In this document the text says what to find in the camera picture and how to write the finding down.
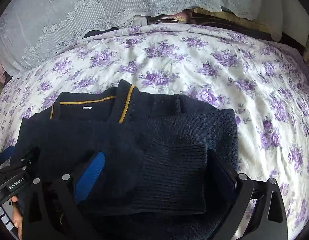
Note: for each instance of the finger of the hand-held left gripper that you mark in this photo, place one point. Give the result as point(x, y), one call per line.
point(28, 160)
point(5, 153)

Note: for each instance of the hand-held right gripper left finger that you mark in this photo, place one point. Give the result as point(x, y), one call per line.
point(90, 177)

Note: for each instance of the purple floral bedsheet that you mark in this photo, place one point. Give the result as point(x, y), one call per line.
point(194, 62)

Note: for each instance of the tan wooden board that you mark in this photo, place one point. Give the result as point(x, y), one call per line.
point(244, 20)

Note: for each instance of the white lace cover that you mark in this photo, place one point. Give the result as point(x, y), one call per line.
point(69, 5)
point(254, 2)

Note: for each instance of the person's left hand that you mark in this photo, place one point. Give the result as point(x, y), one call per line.
point(18, 217)

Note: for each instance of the pink striped garment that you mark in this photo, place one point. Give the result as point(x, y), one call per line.
point(169, 18)

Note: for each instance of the dark brown cloth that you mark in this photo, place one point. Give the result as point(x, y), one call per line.
point(219, 20)

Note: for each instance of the navy knit cardigan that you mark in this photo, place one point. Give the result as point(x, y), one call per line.
point(169, 170)

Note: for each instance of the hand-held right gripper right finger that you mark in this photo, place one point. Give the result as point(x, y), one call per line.
point(223, 180)

